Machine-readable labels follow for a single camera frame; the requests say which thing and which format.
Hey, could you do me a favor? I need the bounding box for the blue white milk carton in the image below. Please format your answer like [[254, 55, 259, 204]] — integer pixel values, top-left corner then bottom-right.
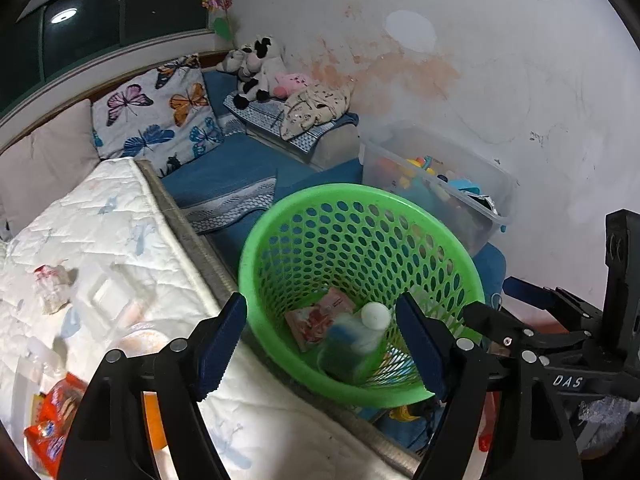
[[318, 302, 392, 385]]

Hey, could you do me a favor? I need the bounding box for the red snack wrapper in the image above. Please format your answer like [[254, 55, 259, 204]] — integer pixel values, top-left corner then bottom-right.
[[23, 373, 87, 479]]

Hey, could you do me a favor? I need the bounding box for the sealed pudding cup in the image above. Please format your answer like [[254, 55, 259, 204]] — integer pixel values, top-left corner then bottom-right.
[[110, 323, 171, 358]]

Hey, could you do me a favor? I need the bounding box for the clear plastic storage box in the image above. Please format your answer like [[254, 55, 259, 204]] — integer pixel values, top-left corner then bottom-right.
[[359, 122, 516, 256]]

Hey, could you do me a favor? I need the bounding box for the clear plastic tray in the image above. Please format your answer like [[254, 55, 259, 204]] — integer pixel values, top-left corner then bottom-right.
[[70, 261, 155, 339]]

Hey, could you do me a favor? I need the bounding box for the green plastic basket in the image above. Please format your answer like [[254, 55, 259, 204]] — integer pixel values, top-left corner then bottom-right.
[[239, 183, 485, 408]]

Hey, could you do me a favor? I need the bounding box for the pink snack packet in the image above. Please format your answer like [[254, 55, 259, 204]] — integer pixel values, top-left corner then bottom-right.
[[284, 287, 356, 352]]

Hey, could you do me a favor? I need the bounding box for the white quilted bed cover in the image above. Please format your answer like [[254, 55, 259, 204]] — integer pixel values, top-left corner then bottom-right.
[[1, 158, 396, 479]]

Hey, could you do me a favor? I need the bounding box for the grey pillow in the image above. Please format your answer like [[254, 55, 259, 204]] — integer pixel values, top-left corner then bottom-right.
[[1, 100, 100, 237]]

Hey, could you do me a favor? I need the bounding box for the spotted cream cloth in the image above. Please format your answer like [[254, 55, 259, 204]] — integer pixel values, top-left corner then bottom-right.
[[280, 82, 355, 141]]

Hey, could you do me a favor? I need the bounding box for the right butterfly pillow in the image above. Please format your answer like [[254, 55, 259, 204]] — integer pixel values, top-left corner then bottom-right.
[[92, 54, 224, 178]]

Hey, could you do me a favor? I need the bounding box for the pink plush toy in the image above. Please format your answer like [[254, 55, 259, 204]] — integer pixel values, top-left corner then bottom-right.
[[272, 74, 314, 100]]

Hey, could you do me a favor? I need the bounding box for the black white cow plush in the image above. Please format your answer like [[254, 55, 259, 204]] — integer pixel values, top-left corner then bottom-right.
[[215, 36, 286, 110]]

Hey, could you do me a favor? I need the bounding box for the dark window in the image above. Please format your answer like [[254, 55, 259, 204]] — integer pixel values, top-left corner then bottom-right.
[[1, 0, 207, 115]]

